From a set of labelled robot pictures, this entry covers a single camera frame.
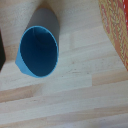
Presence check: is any blue plastic cup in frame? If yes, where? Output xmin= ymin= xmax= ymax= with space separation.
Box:
xmin=14 ymin=7 xmax=60 ymax=79

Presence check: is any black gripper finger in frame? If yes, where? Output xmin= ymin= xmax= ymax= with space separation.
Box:
xmin=0 ymin=29 xmax=6 ymax=72

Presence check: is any red yellow cardboard box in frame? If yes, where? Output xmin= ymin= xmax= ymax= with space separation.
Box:
xmin=98 ymin=0 xmax=128 ymax=71

